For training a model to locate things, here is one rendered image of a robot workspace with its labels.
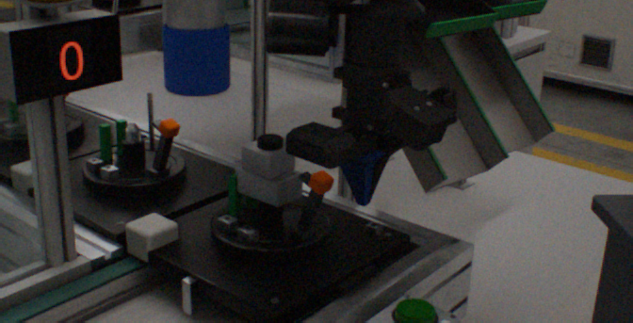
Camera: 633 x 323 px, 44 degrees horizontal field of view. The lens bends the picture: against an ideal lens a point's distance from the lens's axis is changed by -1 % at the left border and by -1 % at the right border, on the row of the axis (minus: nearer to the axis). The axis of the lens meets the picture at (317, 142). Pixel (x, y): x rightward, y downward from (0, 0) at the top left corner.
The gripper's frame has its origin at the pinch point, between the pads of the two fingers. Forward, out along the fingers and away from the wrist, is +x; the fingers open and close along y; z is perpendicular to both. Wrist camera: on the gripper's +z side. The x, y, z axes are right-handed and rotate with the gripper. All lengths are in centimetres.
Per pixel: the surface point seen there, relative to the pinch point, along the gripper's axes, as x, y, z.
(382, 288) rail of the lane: 13.4, 1.7, 2.2
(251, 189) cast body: 5.6, -2.4, -14.2
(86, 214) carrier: 12.4, -11.9, -33.6
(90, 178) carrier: 10.5, -7.5, -38.9
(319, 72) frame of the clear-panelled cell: 22, 84, -78
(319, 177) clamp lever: 1.9, -0.7, -5.5
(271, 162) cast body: 1.5, -2.1, -11.3
